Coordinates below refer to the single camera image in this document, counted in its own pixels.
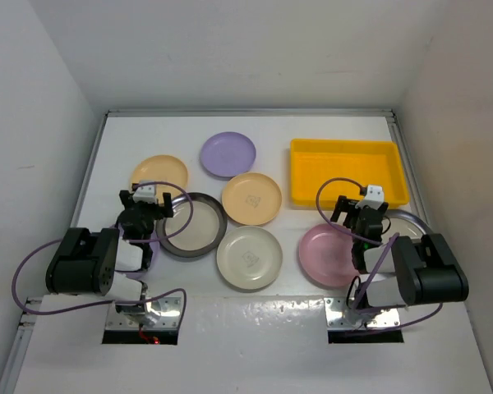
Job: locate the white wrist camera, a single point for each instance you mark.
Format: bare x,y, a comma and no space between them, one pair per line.
145,194
374,197

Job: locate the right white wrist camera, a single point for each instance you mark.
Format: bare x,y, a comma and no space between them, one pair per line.
374,197

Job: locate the purple plate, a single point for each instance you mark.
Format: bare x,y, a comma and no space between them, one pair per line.
228,154
136,252

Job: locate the far purple plate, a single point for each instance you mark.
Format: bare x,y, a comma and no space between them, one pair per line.
228,154

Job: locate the steel rimmed plate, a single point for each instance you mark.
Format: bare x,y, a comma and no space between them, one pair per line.
204,232
405,224

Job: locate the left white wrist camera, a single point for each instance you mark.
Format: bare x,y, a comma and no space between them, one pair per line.
145,194

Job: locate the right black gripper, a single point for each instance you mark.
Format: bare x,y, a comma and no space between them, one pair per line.
347,206

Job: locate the metal base plate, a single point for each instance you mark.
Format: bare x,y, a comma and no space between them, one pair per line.
341,318
159,315

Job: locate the cream white plate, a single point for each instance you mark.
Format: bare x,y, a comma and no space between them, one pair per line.
249,258

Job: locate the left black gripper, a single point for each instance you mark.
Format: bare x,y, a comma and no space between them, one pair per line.
126,199

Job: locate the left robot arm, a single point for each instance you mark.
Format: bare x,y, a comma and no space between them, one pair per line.
110,263

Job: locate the orange plate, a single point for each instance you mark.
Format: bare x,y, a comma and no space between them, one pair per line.
161,168
252,199

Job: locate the yellow plastic bin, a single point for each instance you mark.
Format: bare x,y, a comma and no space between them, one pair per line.
313,162

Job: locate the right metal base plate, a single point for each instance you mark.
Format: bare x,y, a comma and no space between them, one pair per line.
341,318

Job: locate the pink plate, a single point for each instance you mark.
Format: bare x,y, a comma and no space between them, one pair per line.
325,256

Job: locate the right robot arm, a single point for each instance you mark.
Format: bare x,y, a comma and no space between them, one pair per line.
402,271

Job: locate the near left purple plate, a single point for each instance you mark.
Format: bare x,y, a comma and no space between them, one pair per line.
136,252

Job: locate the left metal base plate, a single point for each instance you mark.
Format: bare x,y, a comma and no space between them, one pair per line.
159,315

